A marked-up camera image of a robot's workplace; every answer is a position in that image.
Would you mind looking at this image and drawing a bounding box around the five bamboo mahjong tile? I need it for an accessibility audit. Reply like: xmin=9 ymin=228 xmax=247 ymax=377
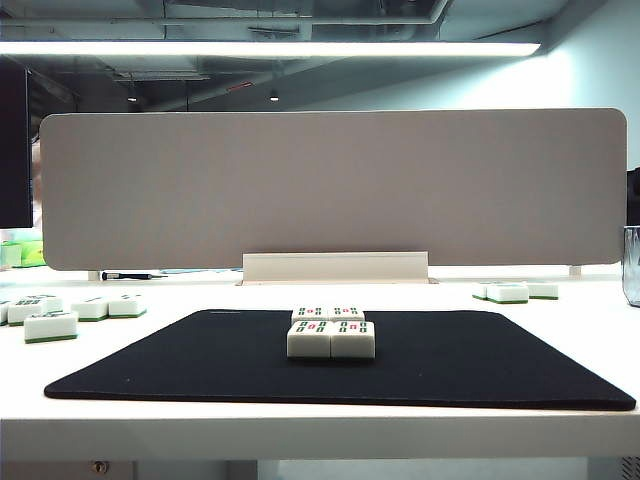
xmin=328 ymin=305 xmax=367 ymax=323
xmin=291 ymin=305 xmax=331 ymax=323
xmin=286 ymin=319 xmax=333 ymax=360
xmin=329 ymin=319 xmax=376 ymax=360

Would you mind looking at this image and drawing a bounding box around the three bamboo mahjong tile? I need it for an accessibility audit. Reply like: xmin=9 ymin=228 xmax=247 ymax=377
xmin=107 ymin=293 xmax=148 ymax=320

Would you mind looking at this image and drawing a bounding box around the two bamboo mahjong tile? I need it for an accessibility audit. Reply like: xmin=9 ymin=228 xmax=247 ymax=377
xmin=70 ymin=296 xmax=111 ymax=323

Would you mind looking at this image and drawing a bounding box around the eight bamboo mahjong tile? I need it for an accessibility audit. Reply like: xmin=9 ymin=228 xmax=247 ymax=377
xmin=29 ymin=293 xmax=65 ymax=314

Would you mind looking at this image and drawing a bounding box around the bird print mahjong tile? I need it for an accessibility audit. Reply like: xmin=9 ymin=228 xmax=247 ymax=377
xmin=23 ymin=310 xmax=80 ymax=345

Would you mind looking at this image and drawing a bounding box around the six bamboo mahjong tile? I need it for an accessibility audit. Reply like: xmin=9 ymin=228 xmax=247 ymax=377
xmin=6 ymin=297 xmax=44 ymax=327

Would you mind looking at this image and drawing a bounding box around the beige desk divider panel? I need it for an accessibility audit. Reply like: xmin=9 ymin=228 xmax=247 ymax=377
xmin=38 ymin=107 xmax=629 ymax=272

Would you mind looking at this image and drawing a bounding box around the black rectangular mat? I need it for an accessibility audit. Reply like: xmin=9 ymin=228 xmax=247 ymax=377
xmin=43 ymin=308 xmax=637 ymax=412

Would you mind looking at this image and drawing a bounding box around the green white package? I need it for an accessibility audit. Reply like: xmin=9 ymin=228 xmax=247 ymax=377
xmin=18 ymin=239 xmax=47 ymax=267
xmin=0 ymin=242 xmax=24 ymax=269

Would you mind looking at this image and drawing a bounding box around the clear glass container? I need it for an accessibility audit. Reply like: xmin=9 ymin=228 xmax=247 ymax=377
xmin=622 ymin=225 xmax=640 ymax=307

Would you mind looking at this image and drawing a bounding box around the black device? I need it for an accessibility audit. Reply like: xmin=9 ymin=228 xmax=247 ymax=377
xmin=626 ymin=167 xmax=640 ymax=217

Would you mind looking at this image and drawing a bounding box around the black monitor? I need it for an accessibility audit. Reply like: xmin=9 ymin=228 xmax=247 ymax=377
xmin=0 ymin=55 xmax=34 ymax=229

